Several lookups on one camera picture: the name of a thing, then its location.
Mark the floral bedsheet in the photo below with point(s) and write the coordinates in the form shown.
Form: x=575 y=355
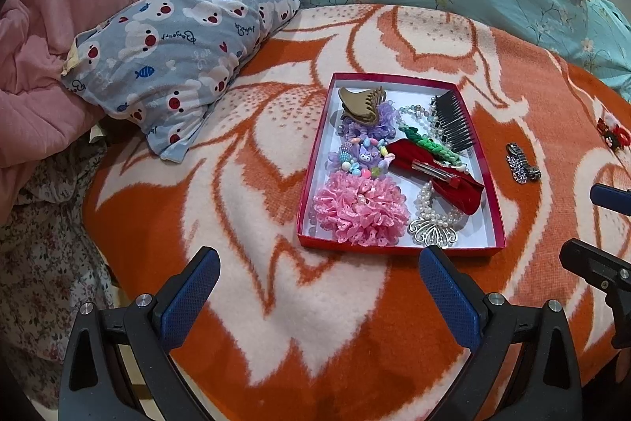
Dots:
x=44 y=253

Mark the orange and white blanket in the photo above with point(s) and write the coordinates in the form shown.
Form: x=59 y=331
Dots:
x=296 y=327

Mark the pink flower scrunchie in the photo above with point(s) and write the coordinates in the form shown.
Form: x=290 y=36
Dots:
x=355 y=204

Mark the red cardboard box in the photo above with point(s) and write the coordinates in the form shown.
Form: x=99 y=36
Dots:
x=478 y=226

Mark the white pearl hair piece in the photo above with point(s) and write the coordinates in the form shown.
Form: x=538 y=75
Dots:
x=434 y=216

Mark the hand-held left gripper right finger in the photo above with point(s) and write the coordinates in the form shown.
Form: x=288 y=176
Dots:
x=451 y=297

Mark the red hair clip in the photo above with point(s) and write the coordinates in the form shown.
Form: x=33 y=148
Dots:
x=611 y=132

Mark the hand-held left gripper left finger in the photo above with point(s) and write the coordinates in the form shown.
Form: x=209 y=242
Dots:
x=192 y=297

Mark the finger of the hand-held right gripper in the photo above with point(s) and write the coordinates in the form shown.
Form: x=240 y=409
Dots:
x=591 y=260
x=611 y=195

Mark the red velvet bow clip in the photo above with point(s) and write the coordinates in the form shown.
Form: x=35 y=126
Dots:
x=409 y=154

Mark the black hair comb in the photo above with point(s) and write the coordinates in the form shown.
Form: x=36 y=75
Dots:
x=451 y=125

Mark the blue bear print pillow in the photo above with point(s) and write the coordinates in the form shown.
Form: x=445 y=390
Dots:
x=172 y=56

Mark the beige claw hair clip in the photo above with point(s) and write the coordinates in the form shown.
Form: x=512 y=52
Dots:
x=357 y=103

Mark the purple flower scrunchie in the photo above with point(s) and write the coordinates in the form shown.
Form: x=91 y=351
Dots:
x=387 y=115

